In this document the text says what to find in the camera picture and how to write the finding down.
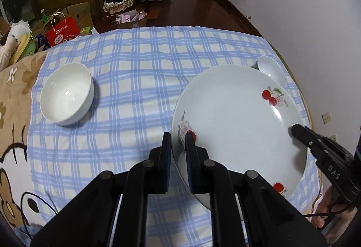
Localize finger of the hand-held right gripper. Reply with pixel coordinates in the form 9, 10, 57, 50
290, 123, 326, 156

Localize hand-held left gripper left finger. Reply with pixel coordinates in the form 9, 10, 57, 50
30, 131, 172, 247

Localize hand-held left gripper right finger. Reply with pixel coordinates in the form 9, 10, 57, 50
185, 131, 328, 247

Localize white cherry print plate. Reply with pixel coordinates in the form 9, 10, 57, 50
171, 65, 308, 212

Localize plain white bowl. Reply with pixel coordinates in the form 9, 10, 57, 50
39, 63, 94, 127

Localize person's right hand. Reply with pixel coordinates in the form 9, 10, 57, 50
313, 187, 357, 230

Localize blue plaid cloth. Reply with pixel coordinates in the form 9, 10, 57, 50
11, 25, 323, 247

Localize red paper bag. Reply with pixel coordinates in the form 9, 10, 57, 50
45, 13, 81, 47

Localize cardboard box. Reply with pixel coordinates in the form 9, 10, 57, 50
60, 2, 95, 35

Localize white plush toy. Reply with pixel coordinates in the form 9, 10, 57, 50
0, 20, 38, 70

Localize black cable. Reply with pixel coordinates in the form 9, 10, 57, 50
303, 199, 352, 219

